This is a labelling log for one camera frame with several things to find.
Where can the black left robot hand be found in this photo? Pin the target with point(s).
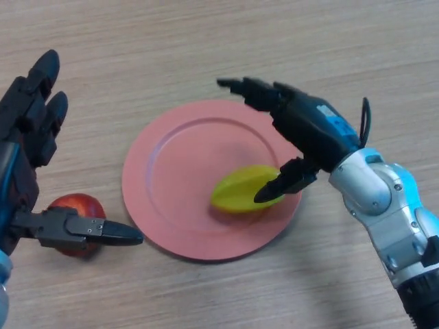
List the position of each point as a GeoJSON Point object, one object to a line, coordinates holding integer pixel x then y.
{"type": "Point", "coordinates": [20, 150]}

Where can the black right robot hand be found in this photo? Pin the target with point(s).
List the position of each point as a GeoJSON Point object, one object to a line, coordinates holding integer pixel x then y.
{"type": "Point", "coordinates": [308, 130]}

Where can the yellow starfruit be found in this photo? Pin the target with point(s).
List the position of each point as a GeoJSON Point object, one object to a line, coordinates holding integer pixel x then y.
{"type": "Point", "coordinates": [236, 192]}

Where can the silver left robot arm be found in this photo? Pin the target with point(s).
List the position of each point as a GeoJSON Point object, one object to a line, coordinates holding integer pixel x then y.
{"type": "Point", "coordinates": [3, 291]}

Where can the pink round plate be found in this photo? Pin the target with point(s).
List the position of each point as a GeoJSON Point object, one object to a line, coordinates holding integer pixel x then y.
{"type": "Point", "coordinates": [205, 178]}

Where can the red apple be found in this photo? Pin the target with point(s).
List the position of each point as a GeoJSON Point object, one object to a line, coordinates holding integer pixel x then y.
{"type": "Point", "coordinates": [82, 205]}

